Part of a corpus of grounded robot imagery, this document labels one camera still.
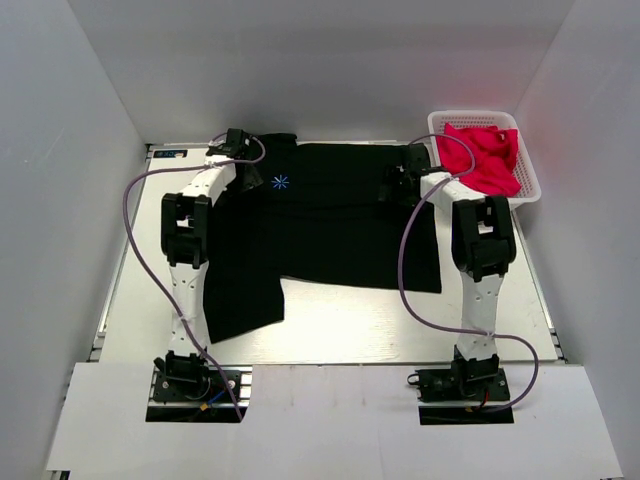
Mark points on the red t shirt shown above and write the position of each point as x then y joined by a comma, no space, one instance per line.
496,152

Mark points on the white perforated plastic basket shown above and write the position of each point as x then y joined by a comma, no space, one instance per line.
455,156

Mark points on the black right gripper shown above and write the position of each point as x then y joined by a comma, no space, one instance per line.
393,176

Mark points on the white front cover panel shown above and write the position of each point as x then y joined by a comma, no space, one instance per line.
309,422

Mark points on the black t shirt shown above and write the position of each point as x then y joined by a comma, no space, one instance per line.
317,218

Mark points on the blue label sticker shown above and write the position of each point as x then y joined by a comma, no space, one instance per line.
170,153

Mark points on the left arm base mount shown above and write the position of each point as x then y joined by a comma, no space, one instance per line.
187,389

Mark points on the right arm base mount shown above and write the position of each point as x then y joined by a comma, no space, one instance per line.
468,392

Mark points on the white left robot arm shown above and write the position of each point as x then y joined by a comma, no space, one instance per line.
229,169

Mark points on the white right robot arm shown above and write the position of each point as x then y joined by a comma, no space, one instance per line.
482,249

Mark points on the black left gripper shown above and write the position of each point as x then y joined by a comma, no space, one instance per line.
251,178

